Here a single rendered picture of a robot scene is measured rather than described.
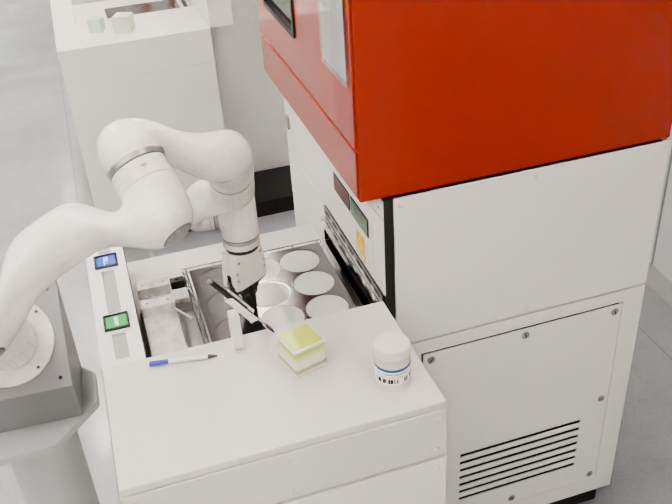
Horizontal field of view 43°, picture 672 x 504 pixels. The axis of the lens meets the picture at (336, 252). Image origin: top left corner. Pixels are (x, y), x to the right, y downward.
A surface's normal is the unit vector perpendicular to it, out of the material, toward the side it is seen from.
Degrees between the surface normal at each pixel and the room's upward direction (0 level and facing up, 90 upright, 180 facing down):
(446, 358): 90
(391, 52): 90
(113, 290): 0
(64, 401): 90
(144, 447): 0
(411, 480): 90
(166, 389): 0
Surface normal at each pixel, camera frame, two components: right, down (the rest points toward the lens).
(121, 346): -0.06, -0.84
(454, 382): 0.31, 0.51
